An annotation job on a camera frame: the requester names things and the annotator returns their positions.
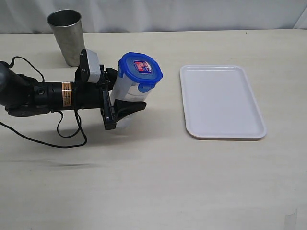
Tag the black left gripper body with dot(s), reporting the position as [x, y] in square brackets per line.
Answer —
[93, 95]

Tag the blue plastic container lid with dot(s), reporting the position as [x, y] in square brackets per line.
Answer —
[141, 69]

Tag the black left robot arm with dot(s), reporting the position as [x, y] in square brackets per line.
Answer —
[24, 96]

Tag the stainless steel tumbler cup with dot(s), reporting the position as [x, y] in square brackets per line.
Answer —
[66, 26]

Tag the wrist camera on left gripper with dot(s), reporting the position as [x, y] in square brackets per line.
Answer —
[94, 67]

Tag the white backdrop curtain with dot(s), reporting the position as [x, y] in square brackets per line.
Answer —
[30, 16]

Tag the white rectangular plastic tray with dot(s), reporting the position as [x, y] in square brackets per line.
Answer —
[219, 103]

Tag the clear plastic tall container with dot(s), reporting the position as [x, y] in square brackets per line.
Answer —
[126, 89]

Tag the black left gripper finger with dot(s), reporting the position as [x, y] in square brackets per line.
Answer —
[111, 77]
[123, 109]

